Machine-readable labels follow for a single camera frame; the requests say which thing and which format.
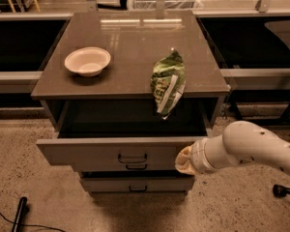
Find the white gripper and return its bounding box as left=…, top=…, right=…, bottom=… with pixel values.
left=175, top=138, right=220, bottom=174

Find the grey top drawer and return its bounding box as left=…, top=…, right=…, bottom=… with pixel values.
left=36, top=101, right=214, bottom=173

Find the grey drawer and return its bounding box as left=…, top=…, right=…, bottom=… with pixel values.
left=36, top=101, right=214, bottom=173
left=80, top=170, right=194, bottom=193

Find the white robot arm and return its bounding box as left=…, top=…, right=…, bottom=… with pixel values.
left=175, top=121, right=290, bottom=176

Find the grey bottom drawer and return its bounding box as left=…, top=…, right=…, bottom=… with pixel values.
left=80, top=170, right=194, bottom=193

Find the grey drawer cabinet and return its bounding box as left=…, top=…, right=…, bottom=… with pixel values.
left=30, top=10, right=232, bottom=197

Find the green chip bag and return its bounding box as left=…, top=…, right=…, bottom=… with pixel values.
left=150, top=48, right=186, bottom=120

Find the black caster leg right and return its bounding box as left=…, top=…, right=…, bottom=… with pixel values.
left=273, top=185, right=290, bottom=197

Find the white paper bowl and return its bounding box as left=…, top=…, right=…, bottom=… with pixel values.
left=65, top=47, right=111, bottom=77

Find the black caster leg left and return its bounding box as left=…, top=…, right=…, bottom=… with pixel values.
left=12, top=196, right=29, bottom=232

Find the white wire basket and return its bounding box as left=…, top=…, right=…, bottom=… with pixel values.
left=128, top=0, right=204, bottom=10

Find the black floor cable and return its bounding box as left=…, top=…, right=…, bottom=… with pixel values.
left=0, top=196, right=66, bottom=232

